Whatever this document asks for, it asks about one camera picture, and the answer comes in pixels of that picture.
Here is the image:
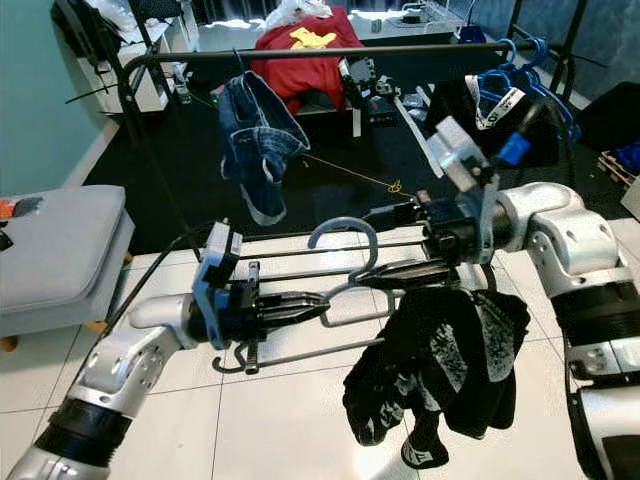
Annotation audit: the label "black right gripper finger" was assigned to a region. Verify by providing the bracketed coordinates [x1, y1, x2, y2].
[365, 198, 431, 227]
[358, 258, 461, 293]

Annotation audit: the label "black mechanical device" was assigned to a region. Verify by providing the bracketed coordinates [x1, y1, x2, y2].
[342, 58, 376, 99]

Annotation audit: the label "blue crumpled cloth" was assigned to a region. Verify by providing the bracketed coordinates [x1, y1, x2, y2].
[615, 140, 640, 176]

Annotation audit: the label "blue plastic hanger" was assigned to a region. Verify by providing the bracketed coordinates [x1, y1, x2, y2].
[233, 48, 253, 81]
[500, 38, 566, 126]
[475, 40, 536, 111]
[525, 38, 581, 141]

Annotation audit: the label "black floor mat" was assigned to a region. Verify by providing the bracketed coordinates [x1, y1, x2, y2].
[80, 35, 640, 251]

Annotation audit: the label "thin yellow cord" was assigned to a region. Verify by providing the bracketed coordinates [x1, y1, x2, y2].
[305, 152, 421, 201]

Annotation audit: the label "blue denim shorts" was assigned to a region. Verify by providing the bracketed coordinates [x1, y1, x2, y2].
[217, 72, 311, 226]

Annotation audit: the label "white shelf unit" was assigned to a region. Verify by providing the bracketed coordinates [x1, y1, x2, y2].
[95, 0, 196, 111]

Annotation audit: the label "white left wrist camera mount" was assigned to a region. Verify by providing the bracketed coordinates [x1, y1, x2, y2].
[195, 222, 244, 351]

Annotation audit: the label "blue floor mop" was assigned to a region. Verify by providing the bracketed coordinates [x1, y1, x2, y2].
[455, 0, 486, 43]

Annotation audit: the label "black backpack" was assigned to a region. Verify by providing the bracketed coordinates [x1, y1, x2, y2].
[52, 0, 121, 61]

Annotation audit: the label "grey wire hanger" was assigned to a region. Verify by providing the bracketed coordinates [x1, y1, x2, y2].
[212, 217, 401, 376]

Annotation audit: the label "white plastic bag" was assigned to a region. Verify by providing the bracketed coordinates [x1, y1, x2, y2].
[265, 0, 331, 29]

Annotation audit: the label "black shirt with white label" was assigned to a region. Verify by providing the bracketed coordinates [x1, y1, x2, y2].
[425, 75, 561, 166]

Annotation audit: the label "grey cushioned bench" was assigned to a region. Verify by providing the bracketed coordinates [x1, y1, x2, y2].
[0, 185, 136, 341]

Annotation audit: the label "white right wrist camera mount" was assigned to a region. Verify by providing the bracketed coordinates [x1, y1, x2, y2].
[425, 115, 531, 266]

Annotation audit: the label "black printed t-shirt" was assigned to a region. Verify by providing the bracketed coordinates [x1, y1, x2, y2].
[342, 288, 531, 471]

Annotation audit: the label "red cloth with yellow star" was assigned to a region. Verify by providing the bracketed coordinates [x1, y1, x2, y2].
[253, 10, 366, 113]

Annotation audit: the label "long white floor bar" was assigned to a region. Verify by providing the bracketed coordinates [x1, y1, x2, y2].
[390, 95, 436, 166]

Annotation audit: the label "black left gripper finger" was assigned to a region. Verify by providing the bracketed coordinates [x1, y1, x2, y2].
[260, 308, 321, 330]
[260, 289, 327, 312]

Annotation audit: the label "black duffel bag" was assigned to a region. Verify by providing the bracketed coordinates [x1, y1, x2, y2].
[575, 82, 640, 151]

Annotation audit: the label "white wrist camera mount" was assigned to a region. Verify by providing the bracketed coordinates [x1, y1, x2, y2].
[195, 222, 244, 351]
[425, 115, 531, 266]

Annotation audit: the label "orange and black tool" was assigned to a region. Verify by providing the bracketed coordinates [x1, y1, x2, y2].
[0, 195, 43, 216]

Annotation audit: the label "black metal clothes rack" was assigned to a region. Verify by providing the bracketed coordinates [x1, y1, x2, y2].
[120, 0, 601, 296]

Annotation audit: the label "wooden pallet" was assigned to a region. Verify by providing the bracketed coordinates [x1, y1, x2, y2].
[600, 150, 640, 186]

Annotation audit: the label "black flat box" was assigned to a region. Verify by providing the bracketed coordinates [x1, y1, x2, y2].
[365, 98, 401, 126]

